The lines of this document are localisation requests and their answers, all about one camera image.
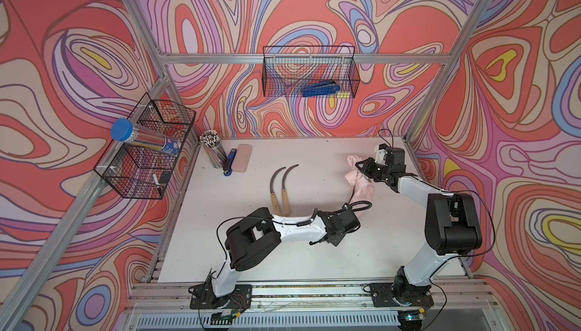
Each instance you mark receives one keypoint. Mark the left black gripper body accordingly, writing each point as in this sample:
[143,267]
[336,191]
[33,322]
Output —
[340,238]

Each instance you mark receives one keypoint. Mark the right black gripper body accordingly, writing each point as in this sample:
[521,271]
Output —
[375,170]

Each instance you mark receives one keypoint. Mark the pink rag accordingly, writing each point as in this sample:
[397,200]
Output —
[363,189]

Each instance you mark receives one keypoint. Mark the orange handled sickle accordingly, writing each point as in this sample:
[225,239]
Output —
[350,195]

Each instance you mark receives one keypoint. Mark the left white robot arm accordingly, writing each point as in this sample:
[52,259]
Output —
[254,237]

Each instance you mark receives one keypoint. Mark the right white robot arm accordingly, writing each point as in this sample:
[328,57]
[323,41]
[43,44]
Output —
[452,225]

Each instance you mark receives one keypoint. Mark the blue tool in basket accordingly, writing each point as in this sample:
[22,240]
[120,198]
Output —
[322,88]

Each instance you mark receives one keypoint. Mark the pink case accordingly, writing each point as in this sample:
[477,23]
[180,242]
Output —
[242,158]

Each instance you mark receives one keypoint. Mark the blue stapler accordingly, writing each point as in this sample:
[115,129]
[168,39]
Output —
[228,162]

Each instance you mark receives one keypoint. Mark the cup of pencils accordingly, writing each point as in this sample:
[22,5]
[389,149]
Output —
[212,144]

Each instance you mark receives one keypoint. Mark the clear tube blue cap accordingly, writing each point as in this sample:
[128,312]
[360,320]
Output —
[138,135]

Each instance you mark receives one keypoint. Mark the wooden handled sickle right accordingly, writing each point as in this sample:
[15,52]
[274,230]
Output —
[286,207]

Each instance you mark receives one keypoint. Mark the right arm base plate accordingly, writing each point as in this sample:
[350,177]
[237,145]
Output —
[390,295]

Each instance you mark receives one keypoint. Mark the black wire basket back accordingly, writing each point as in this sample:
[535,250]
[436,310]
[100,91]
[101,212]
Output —
[287,69]

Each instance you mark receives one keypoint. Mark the black wire basket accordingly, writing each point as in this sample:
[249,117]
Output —
[287,69]
[135,172]

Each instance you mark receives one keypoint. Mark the aluminium rail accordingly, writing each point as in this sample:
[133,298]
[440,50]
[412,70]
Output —
[452,304]

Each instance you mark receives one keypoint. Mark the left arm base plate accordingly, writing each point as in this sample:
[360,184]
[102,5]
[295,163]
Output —
[203,298]

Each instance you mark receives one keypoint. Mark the black wire basket left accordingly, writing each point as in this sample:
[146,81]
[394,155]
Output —
[135,172]

